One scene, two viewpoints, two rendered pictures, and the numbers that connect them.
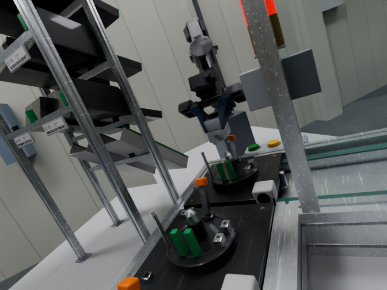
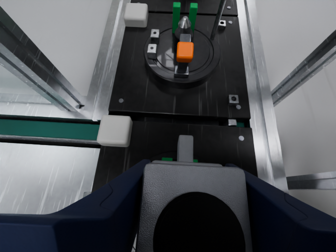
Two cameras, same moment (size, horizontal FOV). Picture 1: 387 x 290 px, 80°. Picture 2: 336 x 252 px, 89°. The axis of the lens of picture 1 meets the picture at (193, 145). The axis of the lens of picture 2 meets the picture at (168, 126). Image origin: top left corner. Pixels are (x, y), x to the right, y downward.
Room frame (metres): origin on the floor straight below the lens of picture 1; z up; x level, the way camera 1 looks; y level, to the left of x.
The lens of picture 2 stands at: (0.58, -0.08, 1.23)
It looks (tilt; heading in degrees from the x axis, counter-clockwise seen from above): 69 degrees down; 153
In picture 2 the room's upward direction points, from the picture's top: straight up
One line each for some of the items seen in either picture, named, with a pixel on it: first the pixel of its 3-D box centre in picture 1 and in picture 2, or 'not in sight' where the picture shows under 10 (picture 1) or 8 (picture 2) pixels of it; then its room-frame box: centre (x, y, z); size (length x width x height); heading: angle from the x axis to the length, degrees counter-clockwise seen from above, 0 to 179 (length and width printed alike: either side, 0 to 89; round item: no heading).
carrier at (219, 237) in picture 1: (196, 226); (183, 38); (0.38, 0.05, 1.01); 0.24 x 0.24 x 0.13; 59
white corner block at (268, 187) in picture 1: (265, 193); (117, 132); (0.47, -0.11, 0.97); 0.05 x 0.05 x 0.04; 59
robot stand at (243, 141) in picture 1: (231, 136); not in sight; (1.04, -0.18, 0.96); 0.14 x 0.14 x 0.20; 13
